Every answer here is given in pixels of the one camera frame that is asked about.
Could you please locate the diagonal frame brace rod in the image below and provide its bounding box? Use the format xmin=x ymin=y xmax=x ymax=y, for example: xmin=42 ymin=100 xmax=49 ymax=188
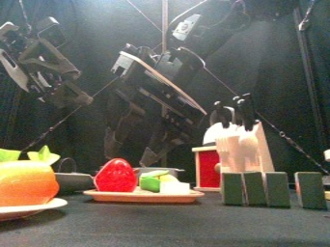
xmin=18 ymin=76 xmax=121 ymax=152
xmin=125 ymin=0 xmax=330 ymax=177

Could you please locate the orange yellow toy fruit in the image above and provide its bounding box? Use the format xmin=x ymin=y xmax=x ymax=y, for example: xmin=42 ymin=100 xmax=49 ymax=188
xmin=0 ymin=145 xmax=61 ymax=207

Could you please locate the vertical metal frame pole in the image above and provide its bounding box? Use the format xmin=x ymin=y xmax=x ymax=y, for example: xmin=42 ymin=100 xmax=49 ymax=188
xmin=160 ymin=0 xmax=169 ymax=54

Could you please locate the pale wooden knife block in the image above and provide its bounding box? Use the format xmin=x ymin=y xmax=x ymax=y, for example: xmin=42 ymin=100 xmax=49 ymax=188
xmin=212 ymin=120 xmax=275 ymax=175

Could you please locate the green toy vegetable piece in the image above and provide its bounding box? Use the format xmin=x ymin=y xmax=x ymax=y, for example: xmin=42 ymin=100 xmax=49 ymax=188
xmin=137 ymin=169 xmax=170 ymax=193

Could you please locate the peach toy plate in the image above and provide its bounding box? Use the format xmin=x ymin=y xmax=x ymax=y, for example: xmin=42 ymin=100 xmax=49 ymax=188
xmin=82 ymin=187 xmax=205 ymax=205

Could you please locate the red toy strawberry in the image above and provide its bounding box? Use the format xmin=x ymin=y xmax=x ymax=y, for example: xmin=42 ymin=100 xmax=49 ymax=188
xmin=92 ymin=157 xmax=138 ymax=193

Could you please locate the red wooden toy box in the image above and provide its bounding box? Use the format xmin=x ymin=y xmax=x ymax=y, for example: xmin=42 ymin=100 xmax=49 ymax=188
xmin=190 ymin=145 xmax=223 ymax=193

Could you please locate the white plate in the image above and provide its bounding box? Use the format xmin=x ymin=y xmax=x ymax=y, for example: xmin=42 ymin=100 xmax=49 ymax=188
xmin=0 ymin=197 xmax=69 ymax=222

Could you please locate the grey toy pot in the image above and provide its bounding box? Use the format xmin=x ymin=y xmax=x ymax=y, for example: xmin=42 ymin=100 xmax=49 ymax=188
xmin=53 ymin=156 xmax=94 ymax=196

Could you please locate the pale yellow toy food piece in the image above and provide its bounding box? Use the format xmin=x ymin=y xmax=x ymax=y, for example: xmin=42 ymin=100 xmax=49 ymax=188
xmin=158 ymin=174 xmax=192 ymax=195

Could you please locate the grey toy pan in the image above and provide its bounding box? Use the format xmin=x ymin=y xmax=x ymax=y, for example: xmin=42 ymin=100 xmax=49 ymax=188
xmin=132 ymin=166 xmax=186 ymax=179

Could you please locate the green wooden block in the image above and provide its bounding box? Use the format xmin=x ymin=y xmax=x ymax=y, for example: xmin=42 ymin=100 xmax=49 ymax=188
xmin=293 ymin=171 xmax=328 ymax=210
xmin=264 ymin=171 xmax=292 ymax=208
xmin=241 ymin=171 xmax=268 ymax=207
xmin=220 ymin=172 xmax=247 ymax=206

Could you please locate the black-handled toy knife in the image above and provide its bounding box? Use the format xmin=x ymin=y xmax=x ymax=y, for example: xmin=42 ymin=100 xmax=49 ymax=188
xmin=212 ymin=100 xmax=232 ymax=129
xmin=232 ymin=95 xmax=244 ymax=127

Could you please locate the black-handled toy cleaver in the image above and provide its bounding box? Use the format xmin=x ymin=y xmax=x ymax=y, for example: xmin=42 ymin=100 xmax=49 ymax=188
xmin=237 ymin=93 xmax=257 ymax=132

